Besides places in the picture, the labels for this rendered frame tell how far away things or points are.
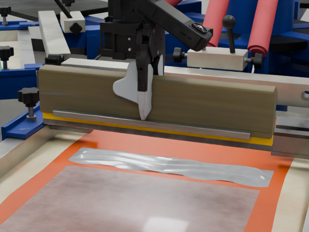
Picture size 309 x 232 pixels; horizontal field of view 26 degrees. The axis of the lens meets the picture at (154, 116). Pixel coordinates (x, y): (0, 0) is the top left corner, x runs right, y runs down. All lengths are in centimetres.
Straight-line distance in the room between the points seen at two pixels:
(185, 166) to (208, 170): 4
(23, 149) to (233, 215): 41
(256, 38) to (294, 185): 58
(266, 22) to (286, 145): 55
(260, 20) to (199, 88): 68
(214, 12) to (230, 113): 72
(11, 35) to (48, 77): 107
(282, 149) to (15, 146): 46
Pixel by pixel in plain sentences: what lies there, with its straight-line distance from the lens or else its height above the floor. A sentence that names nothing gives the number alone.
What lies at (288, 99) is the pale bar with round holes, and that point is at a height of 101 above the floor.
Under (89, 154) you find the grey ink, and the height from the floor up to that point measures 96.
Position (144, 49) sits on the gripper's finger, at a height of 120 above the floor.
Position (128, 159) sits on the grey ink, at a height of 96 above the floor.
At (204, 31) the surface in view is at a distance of 99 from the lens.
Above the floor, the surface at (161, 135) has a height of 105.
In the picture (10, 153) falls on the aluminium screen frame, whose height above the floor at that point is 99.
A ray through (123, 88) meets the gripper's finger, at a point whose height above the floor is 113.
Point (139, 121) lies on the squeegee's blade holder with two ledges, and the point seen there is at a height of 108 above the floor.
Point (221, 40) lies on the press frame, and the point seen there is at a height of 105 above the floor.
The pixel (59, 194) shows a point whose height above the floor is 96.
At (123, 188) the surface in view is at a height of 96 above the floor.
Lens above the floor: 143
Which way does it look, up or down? 19 degrees down
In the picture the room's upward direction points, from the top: straight up
